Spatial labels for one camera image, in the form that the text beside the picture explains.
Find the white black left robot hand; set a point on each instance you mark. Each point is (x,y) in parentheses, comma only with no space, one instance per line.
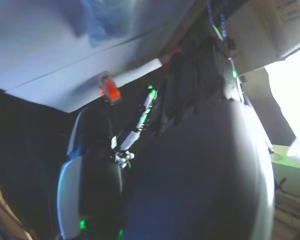
(195,180)

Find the small red object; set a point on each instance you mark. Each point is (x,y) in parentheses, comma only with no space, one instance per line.
(110,89)

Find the blue plastic bag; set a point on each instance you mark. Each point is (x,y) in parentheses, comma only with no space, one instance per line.
(107,22)

